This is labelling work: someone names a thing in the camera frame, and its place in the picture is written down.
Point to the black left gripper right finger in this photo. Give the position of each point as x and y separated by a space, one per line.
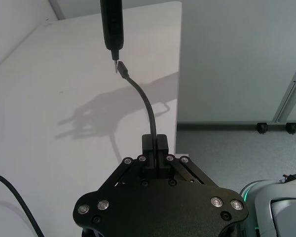
162 148

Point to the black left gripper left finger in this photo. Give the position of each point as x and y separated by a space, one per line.
147 148

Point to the black electric screwdriver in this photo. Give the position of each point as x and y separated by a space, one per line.
112 22

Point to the black caster wheel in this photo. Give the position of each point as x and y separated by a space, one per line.
291 128
262 128

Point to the white table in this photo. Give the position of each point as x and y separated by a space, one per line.
51 98

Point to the grey partition frame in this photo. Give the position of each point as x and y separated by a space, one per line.
289 98

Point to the grey metal post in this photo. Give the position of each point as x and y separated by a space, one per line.
56 8

